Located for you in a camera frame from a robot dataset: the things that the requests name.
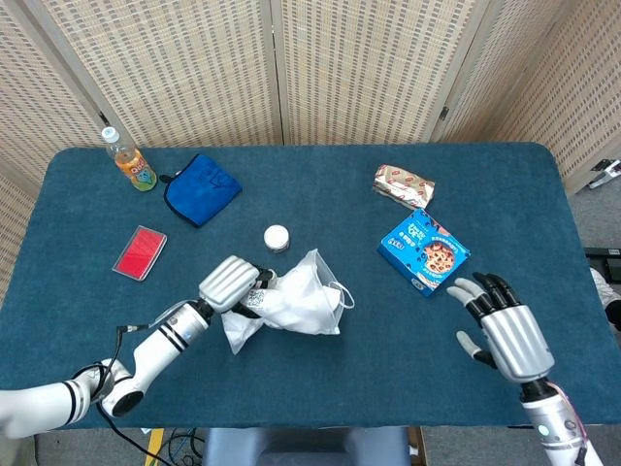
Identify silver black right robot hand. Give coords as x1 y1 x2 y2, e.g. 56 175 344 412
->
445 271 556 383

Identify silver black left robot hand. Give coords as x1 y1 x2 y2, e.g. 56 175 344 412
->
197 255 278 319

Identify grey translucent plastic zip bag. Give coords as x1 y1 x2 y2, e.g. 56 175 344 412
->
220 248 356 355

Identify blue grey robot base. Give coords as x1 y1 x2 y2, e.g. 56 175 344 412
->
201 426 412 466

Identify small clear jar white lid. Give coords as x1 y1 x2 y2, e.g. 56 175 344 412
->
263 224 291 254

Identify red flat case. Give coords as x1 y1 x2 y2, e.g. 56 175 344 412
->
112 224 168 283

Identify blue folded microfibre cloth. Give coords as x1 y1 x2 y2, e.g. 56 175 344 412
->
159 153 244 228

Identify white fabric item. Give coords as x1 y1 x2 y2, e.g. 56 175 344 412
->
591 270 621 334

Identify black flat floor object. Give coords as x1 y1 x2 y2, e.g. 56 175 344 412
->
584 246 621 283

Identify blue cookie box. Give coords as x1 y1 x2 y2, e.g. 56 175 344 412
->
376 209 472 298

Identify orange Qoo drink bottle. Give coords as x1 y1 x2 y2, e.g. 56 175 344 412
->
100 126 159 192

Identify beige red patterned snack packet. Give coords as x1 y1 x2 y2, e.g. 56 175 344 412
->
372 164 437 211

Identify white black floor device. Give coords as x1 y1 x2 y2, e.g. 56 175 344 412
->
588 158 621 190

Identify woven bamboo folding screen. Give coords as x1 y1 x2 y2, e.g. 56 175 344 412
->
0 0 621 302

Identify red white right arm wires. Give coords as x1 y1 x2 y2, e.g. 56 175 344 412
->
547 381 591 466

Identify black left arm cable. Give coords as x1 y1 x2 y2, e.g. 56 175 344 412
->
71 322 169 460

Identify tangled floor cables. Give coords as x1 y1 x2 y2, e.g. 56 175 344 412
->
159 427 208 466

